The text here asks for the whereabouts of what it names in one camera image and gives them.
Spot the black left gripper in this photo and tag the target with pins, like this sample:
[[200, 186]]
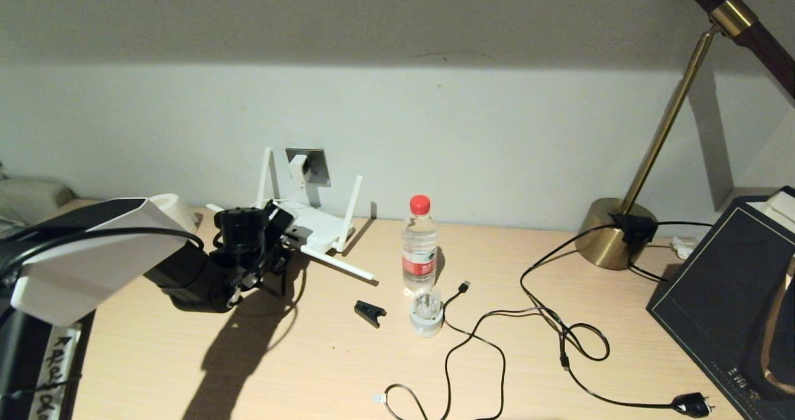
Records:
[[261, 264]]

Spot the white wifi router with antennas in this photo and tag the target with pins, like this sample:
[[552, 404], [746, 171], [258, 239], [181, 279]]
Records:
[[317, 224]]

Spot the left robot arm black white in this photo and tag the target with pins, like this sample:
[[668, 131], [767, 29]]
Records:
[[93, 264]]

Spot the small black plastic clip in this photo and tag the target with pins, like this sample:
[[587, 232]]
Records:
[[369, 312]]

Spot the white toilet paper roll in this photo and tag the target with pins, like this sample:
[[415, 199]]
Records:
[[177, 207]]

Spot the clear water bottle red cap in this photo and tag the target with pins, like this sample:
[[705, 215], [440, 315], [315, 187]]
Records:
[[420, 264]]

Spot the small white clear-dome humidifier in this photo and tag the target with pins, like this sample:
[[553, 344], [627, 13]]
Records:
[[427, 322]]

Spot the white handwritten label tape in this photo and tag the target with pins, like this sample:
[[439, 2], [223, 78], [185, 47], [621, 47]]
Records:
[[56, 370]]

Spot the grey cushion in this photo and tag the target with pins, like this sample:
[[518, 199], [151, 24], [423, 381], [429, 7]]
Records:
[[34, 197]]

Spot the patterned fabric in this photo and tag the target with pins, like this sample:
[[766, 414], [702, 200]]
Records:
[[6, 227]]

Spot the brass desk lamp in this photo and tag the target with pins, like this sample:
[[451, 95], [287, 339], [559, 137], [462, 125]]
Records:
[[605, 240]]

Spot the black block on lamp base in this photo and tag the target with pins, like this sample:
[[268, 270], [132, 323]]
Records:
[[635, 228]]

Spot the small white crumpled item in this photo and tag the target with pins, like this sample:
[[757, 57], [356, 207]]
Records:
[[683, 248]]

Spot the dark blue gift bag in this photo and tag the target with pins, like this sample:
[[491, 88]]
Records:
[[720, 308]]

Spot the white box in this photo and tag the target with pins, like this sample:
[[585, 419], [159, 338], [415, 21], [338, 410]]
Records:
[[781, 212]]

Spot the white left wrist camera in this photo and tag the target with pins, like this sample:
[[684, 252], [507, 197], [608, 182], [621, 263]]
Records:
[[282, 218]]

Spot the grey wall power socket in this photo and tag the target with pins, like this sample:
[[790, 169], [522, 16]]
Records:
[[320, 165]]

